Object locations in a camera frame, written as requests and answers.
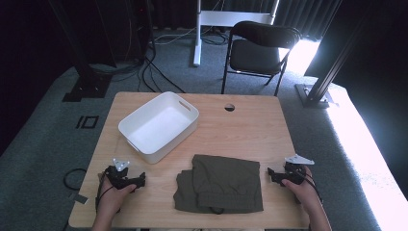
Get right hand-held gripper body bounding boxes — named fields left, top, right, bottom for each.
left=281, top=154, right=316, bottom=187

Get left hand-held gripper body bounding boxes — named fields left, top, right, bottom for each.
left=104, top=158, right=138, bottom=191

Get person's left hand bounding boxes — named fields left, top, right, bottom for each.
left=95, top=182, right=138, bottom=222

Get person's right hand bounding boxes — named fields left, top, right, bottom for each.
left=281, top=166, right=322, bottom=217

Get grey tape piece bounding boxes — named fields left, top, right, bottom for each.
left=67, top=192, right=89, bottom=205

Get white plastic bin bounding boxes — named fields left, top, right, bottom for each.
left=117, top=90, right=200, bottom=166

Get folded olive green pants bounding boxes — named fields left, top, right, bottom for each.
left=172, top=153, right=265, bottom=216

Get black metal stand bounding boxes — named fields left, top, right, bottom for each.
left=47, top=0, right=114, bottom=103
left=294, top=0, right=381, bottom=110

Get black folding chair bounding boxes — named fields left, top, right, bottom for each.
left=219, top=20, right=303, bottom=97

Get dark curtain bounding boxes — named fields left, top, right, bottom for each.
left=274, top=0, right=343, bottom=42

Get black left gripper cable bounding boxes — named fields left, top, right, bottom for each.
left=94, top=172, right=114, bottom=214

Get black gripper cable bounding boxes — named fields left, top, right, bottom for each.
left=94, top=172, right=114, bottom=214
left=301, top=172, right=324, bottom=205

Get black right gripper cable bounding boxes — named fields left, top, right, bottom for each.
left=301, top=172, right=324, bottom=205

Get black cable loop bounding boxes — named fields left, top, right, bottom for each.
left=63, top=167, right=89, bottom=192

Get black floor cable bundle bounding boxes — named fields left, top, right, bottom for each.
left=137, top=28, right=188, bottom=94

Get white floor cable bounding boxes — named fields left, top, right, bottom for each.
left=153, top=26, right=197, bottom=46

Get white metal desk frame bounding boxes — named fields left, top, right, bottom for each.
left=191, top=0, right=281, bottom=68

